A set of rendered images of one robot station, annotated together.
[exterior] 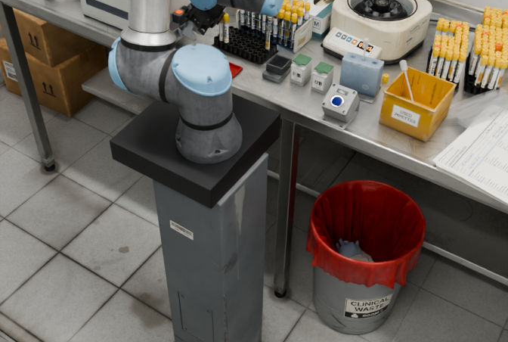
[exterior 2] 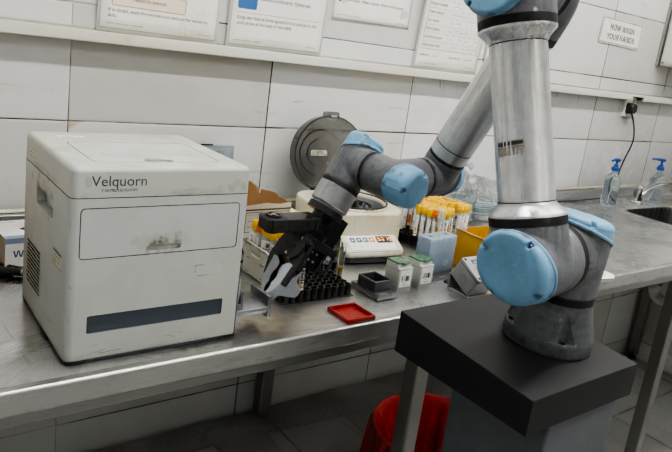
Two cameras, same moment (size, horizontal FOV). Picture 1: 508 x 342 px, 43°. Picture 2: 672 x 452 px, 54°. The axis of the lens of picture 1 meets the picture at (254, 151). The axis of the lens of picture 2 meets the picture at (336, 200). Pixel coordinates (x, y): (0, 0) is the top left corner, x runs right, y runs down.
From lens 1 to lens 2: 1.74 m
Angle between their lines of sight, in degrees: 67
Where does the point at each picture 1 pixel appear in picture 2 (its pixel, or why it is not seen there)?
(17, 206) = not seen: outside the picture
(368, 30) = (382, 221)
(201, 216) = (592, 434)
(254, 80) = (381, 307)
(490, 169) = not seen: hidden behind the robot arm
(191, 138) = (587, 323)
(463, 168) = not seen: hidden behind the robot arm
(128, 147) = (551, 390)
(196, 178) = (618, 365)
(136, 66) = (567, 248)
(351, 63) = (437, 240)
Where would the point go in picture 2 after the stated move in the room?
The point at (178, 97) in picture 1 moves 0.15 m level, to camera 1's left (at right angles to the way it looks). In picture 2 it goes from (597, 264) to (598, 293)
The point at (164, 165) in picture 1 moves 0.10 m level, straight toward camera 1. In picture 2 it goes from (591, 376) to (658, 390)
